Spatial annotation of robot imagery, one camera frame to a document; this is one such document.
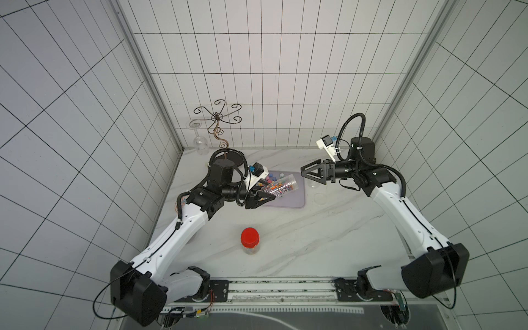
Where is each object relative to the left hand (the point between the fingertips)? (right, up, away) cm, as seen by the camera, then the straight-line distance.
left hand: (267, 194), depth 70 cm
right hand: (+12, +9, -2) cm, 15 cm away
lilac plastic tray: (+14, -7, +28) cm, 33 cm away
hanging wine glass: (-31, +20, +23) cm, 44 cm away
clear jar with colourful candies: (+23, -1, +33) cm, 41 cm away
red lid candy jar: (-6, -17, +3) cm, 19 cm away
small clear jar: (+5, +3, -3) cm, 6 cm away
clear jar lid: (+26, -7, +28) cm, 39 cm away
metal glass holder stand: (-22, +31, +20) cm, 43 cm away
